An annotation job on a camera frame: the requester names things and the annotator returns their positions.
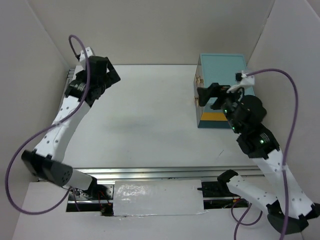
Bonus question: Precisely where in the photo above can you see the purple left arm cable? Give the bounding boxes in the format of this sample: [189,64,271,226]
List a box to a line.
[4,34,91,215]

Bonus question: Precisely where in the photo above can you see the white foam front panel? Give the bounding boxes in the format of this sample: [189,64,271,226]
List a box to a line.
[113,179,205,217]

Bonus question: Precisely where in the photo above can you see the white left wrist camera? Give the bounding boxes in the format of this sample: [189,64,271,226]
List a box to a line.
[77,47,95,69]

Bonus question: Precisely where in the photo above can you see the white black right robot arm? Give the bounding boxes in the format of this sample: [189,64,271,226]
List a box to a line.
[197,83,320,235]

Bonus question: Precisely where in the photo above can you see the teal yellow drawer cabinet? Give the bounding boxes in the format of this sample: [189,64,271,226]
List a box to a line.
[193,53,247,129]

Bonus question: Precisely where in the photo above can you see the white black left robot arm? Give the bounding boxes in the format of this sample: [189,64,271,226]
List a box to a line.
[21,56,121,200]

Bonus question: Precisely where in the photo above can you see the aluminium table frame rails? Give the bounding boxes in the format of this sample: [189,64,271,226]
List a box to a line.
[63,65,262,180]

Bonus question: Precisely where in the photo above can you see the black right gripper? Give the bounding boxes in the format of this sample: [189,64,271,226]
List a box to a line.
[197,81,247,133]

